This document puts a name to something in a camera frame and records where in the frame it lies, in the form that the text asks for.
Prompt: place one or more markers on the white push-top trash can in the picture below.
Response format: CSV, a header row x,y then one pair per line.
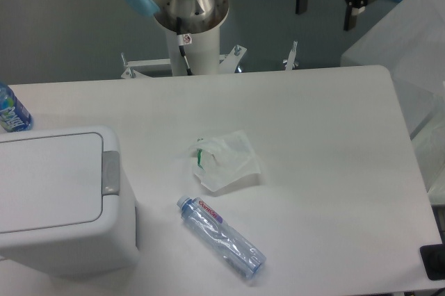
x,y
67,207

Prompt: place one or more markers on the metal table clamp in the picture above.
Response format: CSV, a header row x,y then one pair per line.
x,y
291,63

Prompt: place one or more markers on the large translucent plastic bin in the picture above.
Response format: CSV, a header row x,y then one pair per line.
x,y
409,42

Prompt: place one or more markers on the crumpled clear plastic bag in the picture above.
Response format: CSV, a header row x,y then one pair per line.
x,y
219,163

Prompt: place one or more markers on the crushed clear plastic bottle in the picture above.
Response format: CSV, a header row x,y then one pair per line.
x,y
238,252

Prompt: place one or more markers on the black device at table edge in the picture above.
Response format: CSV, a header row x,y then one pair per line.
x,y
433,261

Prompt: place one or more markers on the blue labelled water bottle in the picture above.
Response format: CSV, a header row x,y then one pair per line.
x,y
14,116

